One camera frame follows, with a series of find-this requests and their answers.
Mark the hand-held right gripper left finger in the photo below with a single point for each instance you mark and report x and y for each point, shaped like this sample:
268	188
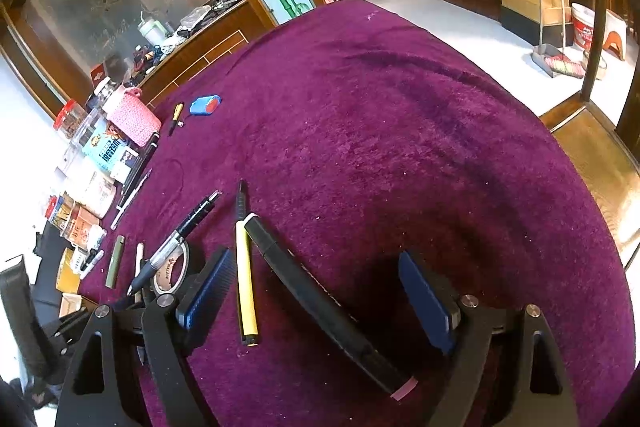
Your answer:
210	292

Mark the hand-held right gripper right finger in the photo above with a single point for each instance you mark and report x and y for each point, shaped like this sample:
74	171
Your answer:
425	302

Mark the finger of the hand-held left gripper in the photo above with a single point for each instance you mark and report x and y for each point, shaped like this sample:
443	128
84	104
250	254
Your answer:
75	323

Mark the cardboard tray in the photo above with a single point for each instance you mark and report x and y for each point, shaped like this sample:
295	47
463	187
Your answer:
70	304

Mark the black marker pink cap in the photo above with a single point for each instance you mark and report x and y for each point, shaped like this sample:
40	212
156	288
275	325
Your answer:
310	292

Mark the black tape roll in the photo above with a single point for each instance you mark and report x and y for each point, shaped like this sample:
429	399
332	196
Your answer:
172	274

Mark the white marker black print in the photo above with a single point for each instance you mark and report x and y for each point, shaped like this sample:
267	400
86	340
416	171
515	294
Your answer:
91	263

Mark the green marker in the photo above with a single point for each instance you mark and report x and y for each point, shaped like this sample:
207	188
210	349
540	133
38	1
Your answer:
114	262

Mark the clear pen black cap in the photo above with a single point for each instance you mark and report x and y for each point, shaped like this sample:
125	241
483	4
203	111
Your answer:
190	222

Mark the white stylus pen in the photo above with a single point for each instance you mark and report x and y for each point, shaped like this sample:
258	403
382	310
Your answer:
138	264

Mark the dark grey pen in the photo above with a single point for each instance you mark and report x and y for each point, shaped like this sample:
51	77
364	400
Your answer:
241	202

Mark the glass jar red label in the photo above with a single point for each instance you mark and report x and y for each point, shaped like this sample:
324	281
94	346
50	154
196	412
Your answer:
82	227

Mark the jar with red lid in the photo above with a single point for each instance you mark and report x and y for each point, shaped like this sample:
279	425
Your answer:
57	209

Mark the slim white pen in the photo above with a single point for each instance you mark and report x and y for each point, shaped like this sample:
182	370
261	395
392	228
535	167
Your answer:
131	199

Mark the white plastic jar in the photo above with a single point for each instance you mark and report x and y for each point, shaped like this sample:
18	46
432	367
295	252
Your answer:
92	192

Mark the thin black pen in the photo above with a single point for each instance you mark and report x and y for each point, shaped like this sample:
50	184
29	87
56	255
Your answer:
141	164

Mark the blue and white box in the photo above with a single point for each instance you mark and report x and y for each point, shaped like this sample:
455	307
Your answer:
126	164

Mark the blue printed box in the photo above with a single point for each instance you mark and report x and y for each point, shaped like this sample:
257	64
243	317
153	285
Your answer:
105	147

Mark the short yellow black pen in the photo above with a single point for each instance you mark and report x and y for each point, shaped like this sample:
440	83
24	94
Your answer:
176	113

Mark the pink woven cup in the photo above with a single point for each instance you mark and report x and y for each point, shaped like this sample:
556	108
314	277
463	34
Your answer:
132	117

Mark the large clear jar red lid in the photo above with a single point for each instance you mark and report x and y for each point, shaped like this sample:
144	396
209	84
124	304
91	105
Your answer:
70	119

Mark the metal dustpan with broom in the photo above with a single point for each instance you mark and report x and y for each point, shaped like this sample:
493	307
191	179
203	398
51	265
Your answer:
555	52

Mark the white bucket red label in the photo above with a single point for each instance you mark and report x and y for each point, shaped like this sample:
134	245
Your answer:
585	27

